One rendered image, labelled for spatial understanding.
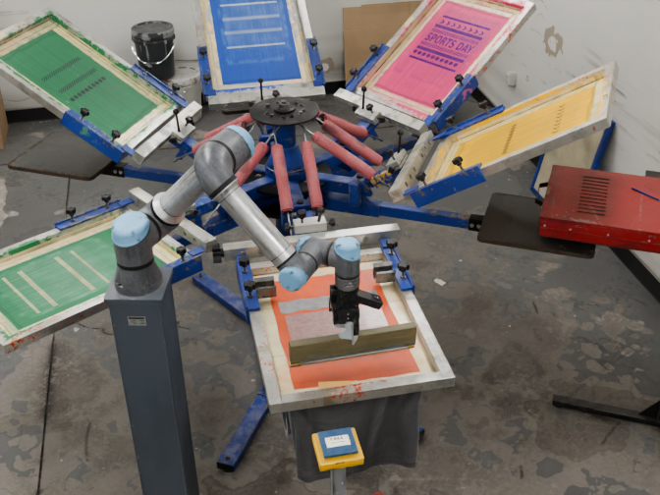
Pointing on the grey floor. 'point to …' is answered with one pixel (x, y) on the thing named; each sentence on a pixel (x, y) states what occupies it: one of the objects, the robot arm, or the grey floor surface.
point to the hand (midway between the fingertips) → (354, 337)
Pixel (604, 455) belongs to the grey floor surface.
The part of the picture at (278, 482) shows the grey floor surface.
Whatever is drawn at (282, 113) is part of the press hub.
